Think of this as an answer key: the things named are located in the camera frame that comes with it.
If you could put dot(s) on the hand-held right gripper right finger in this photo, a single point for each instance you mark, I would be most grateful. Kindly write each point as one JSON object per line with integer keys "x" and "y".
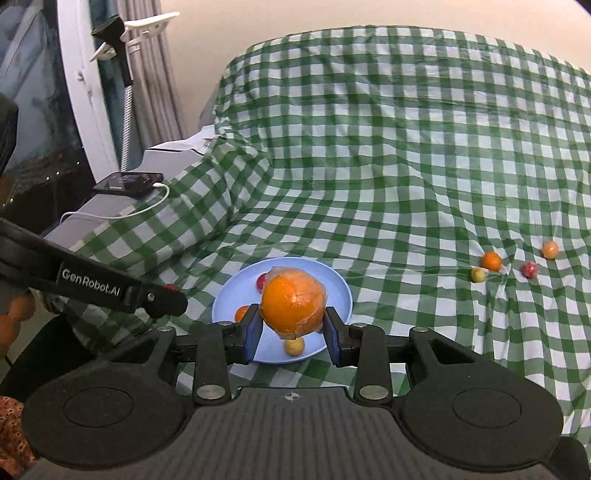
{"x": 333, "y": 338}

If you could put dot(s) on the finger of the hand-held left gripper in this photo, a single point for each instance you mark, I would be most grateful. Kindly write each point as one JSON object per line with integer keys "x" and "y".
{"x": 159, "y": 300}

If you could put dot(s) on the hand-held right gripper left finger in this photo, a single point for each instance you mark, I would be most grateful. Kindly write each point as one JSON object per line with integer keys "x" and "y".
{"x": 254, "y": 331}

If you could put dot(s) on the small orange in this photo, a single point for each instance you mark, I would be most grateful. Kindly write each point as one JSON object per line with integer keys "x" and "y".
{"x": 240, "y": 314}

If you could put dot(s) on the yellow-green round fruit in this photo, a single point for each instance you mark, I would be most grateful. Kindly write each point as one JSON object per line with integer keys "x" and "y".
{"x": 294, "y": 346}

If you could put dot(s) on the blue plate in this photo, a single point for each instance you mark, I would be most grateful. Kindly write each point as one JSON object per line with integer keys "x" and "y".
{"x": 332, "y": 290}

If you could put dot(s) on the large orange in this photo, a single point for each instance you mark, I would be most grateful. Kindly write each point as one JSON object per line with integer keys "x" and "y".
{"x": 293, "y": 302}

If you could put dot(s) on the red round fruit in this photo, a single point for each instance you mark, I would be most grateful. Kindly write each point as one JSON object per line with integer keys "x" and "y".
{"x": 261, "y": 280}

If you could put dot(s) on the person's left hand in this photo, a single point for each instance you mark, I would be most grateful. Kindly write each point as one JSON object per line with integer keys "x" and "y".
{"x": 21, "y": 308}

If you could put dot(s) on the black smartphone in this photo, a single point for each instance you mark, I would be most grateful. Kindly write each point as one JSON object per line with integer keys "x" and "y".
{"x": 129, "y": 182}

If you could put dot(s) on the grey padded furniture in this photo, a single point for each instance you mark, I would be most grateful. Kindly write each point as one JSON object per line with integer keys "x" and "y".
{"x": 166, "y": 154}

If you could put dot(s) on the green round fruit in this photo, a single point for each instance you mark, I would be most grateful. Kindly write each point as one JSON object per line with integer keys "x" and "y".
{"x": 478, "y": 274}

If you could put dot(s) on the orange patterned cloth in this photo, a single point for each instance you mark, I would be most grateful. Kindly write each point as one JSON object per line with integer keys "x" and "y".
{"x": 11, "y": 434}

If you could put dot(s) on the medium orange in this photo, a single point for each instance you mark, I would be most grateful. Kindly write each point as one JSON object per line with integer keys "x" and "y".
{"x": 491, "y": 261}

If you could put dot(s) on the phone holder stand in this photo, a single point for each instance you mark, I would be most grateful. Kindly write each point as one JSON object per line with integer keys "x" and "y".
{"x": 124, "y": 92}

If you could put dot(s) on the green checkered tablecloth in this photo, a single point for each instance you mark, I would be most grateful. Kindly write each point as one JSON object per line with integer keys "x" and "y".
{"x": 392, "y": 152}

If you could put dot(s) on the pink-red round fruit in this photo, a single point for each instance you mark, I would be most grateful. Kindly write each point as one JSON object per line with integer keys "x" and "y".
{"x": 529, "y": 269}

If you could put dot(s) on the grey curtain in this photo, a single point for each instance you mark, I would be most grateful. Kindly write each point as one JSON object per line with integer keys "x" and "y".
{"x": 159, "y": 69}

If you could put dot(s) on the small pale orange fruit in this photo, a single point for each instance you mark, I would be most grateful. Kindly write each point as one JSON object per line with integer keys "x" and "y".
{"x": 549, "y": 249}

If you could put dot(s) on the white window frame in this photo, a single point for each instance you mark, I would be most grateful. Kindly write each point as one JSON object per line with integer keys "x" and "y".
{"x": 85, "y": 92}

